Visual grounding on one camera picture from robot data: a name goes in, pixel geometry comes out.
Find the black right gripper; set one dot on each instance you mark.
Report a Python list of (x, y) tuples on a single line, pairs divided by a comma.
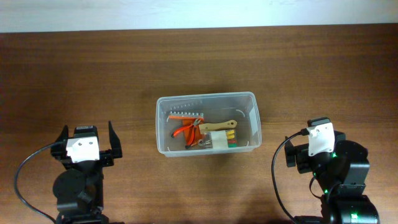
[(300, 150)]

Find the orange scraper with wooden handle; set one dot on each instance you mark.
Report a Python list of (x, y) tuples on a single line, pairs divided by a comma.
[(207, 127)]

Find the clear plastic container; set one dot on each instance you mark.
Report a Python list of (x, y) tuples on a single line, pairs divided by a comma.
[(217, 108)]

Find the red handled cutting pliers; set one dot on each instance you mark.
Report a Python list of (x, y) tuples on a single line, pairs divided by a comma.
[(190, 131)]

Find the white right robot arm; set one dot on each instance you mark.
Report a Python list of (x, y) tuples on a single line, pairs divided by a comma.
[(340, 167)]

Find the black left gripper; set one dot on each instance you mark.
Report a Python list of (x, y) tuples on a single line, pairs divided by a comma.
[(106, 156)]

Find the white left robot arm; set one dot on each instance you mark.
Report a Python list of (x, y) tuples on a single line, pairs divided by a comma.
[(79, 189)]

